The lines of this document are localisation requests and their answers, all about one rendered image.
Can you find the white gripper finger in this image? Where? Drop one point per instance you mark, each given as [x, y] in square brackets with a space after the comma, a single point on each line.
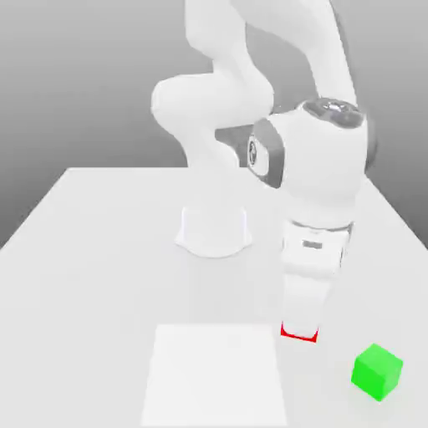
[304, 301]

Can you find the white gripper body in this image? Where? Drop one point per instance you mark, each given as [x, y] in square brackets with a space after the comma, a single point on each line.
[314, 260]

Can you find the small red cube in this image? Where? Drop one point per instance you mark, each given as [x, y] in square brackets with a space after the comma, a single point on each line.
[301, 338]

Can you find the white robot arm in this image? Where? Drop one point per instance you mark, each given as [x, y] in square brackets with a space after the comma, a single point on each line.
[321, 160]

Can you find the small green cube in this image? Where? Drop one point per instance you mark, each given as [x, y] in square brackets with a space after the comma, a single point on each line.
[376, 371]

